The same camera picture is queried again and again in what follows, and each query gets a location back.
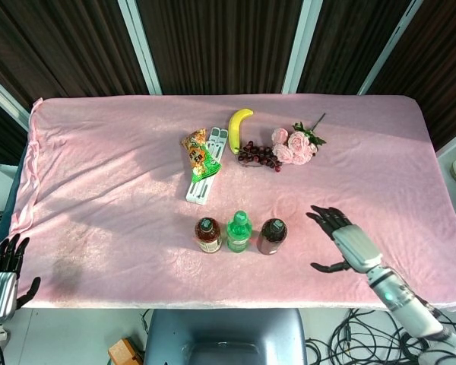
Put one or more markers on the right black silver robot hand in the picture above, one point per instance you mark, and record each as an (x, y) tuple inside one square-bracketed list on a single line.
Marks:
[(355, 245)]

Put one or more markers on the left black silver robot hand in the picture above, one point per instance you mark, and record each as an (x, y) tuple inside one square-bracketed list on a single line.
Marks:
[(0, 292)]

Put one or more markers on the dark red drink bottle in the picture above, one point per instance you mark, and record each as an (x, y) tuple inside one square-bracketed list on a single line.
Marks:
[(272, 237)]

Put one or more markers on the amber tea bottle black cap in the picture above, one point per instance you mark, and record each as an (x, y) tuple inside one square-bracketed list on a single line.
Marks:
[(208, 235)]

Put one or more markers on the pink rose bouquet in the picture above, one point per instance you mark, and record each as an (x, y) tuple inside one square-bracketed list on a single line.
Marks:
[(292, 148)]

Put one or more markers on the green soda bottle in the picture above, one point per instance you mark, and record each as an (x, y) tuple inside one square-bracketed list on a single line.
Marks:
[(238, 235)]

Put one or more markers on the purple grape bunch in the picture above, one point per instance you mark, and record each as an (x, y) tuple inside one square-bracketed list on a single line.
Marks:
[(258, 154)]

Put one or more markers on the orange box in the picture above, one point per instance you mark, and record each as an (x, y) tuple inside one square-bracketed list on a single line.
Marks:
[(125, 351)]

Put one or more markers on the pink plush tablecloth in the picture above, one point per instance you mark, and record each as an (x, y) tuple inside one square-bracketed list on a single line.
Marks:
[(99, 190)]

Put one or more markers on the white folding stand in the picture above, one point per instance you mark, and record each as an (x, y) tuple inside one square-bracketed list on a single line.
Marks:
[(201, 190)]

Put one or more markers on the yellow banana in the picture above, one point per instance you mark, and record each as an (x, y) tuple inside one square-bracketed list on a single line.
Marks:
[(236, 129)]

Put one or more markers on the green orange snack bag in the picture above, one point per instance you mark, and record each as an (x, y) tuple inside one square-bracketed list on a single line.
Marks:
[(199, 156)]

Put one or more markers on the dark brown curtain panel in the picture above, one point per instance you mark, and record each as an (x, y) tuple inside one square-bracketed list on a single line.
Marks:
[(220, 45), (437, 64), (349, 42), (61, 45)]

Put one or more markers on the white frame post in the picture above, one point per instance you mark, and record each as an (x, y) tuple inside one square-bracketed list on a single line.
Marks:
[(302, 45), (140, 45), (391, 45)]

